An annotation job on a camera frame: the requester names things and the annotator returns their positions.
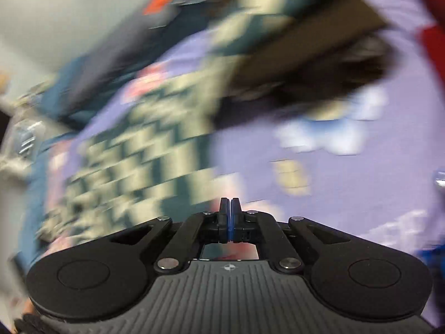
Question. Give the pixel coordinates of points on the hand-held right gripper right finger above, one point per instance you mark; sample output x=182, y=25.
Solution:
x=233, y=222

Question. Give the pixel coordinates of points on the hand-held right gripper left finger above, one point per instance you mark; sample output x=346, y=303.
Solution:
x=224, y=222

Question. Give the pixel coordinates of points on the green cream checkered fleece cloth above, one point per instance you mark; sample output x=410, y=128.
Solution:
x=156, y=153

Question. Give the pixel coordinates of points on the purple floral bedsheet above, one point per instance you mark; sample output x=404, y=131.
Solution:
x=313, y=198

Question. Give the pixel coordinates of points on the dark brown cloth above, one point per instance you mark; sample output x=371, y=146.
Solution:
x=330, y=59

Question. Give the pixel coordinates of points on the blue bed cover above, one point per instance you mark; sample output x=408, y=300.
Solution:
x=59, y=97

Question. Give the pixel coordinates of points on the white machine with control panel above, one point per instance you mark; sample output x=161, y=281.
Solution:
x=26, y=139

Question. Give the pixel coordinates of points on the dark fuzzy cloth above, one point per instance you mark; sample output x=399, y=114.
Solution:
x=29, y=322

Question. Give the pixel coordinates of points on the red cloth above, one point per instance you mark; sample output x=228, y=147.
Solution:
x=433, y=41

